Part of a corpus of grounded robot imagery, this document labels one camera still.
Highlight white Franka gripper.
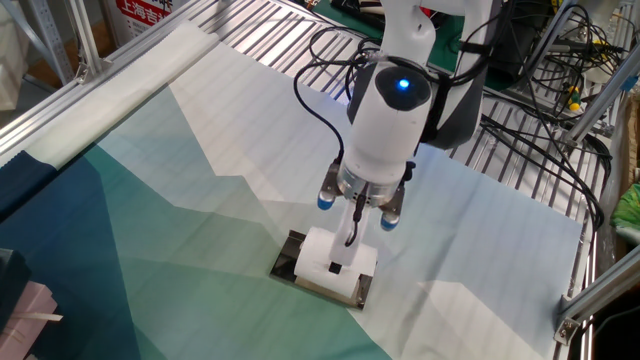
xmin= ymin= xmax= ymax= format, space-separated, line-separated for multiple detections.
xmin=328 ymin=201 xmax=374 ymax=275

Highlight dark blue box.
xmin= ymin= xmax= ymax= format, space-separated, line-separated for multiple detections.
xmin=0 ymin=248 xmax=32 ymax=331

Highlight green and white tablecloth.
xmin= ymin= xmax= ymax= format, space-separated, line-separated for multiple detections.
xmin=0 ymin=22 xmax=586 ymax=360

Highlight black bag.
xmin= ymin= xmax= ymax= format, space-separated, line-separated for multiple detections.
xmin=492 ymin=19 xmax=539 ymax=91

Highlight silver wrist camera blue caps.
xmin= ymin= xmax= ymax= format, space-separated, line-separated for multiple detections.
xmin=317 ymin=158 xmax=407 ymax=232

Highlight aluminium frame post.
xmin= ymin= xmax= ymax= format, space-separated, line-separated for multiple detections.
xmin=564 ymin=49 xmax=640 ymax=146
xmin=552 ymin=244 xmax=640 ymax=346

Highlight green plastic bag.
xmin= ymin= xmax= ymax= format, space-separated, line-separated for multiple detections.
xmin=610 ymin=182 xmax=640 ymax=246

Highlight chrome toilet paper holder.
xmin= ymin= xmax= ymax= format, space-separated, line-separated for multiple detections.
xmin=269 ymin=228 xmax=375 ymax=310

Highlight pink box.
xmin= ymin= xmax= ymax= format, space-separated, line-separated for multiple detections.
xmin=0 ymin=280 xmax=59 ymax=360

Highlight aluminium table edge rail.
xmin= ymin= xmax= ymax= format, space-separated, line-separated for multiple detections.
xmin=0 ymin=0 xmax=221 ymax=169

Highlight red and white sign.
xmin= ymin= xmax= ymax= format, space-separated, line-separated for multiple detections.
xmin=115 ymin=0 xmax=174 ymax=27

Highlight white toilet paper roll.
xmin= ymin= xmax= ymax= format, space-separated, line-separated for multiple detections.
xmin=293 ymin=226 xmax=379 ymax=299

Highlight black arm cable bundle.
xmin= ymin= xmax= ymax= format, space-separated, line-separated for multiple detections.
xmin=293 ymin=27 xmax=501 ymax=249

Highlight green cutting mat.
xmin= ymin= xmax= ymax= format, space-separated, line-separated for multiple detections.
xmin=319 ymin=0 xmax=526 ymax=91

